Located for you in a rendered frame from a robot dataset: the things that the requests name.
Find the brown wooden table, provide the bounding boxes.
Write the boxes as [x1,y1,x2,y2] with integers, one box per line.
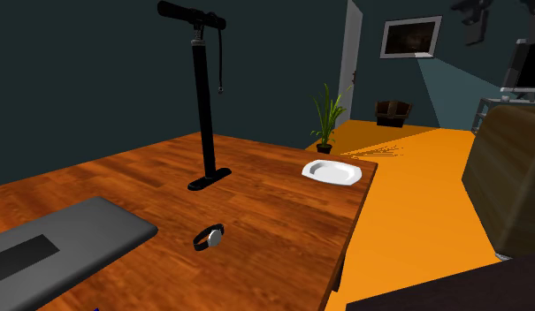
[0,131,378,311]

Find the white plate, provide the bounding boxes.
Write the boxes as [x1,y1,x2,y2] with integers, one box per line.
[301,159,363,186]

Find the green potted plant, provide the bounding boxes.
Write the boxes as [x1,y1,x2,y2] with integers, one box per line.
[310,82,353,156]

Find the black floor pump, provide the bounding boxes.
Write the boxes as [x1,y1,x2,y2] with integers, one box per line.
[157,0,233,193]

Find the black wristwatch with silver face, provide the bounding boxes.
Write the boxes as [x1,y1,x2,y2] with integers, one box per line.
[192,223,225,253]

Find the brown wooden basket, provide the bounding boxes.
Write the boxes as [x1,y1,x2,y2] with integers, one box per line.
[374,100,413,129]

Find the white door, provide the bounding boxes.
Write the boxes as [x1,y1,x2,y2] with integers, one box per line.
[335,0,364,128]

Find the brown armchair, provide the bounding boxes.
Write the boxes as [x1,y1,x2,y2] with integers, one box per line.
[461,102,535,261]

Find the grey desk with monitor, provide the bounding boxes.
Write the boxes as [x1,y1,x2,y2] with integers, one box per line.
[470,37,535,133]

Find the framed dark wall picture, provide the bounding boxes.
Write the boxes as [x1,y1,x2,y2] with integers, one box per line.
[379,15,444,60]

